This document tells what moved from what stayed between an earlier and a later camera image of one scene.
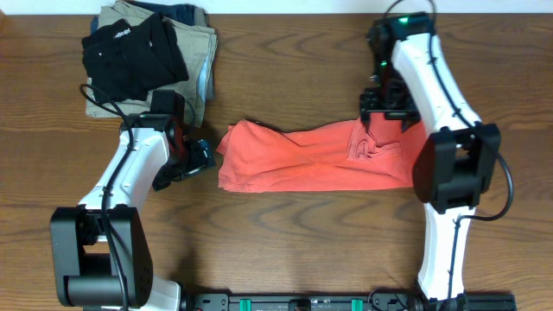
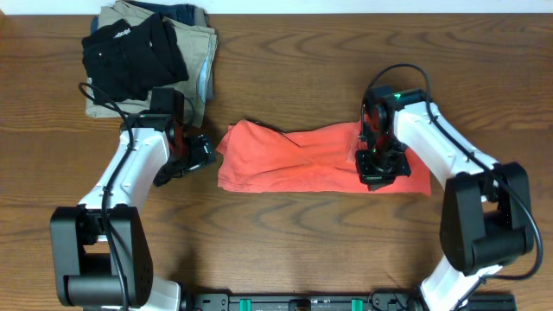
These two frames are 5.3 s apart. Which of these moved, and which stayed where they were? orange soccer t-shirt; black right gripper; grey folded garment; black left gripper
Moved: black right gripper
Stayed: grey folded garment; orange soccer t-shirt; black left gripper
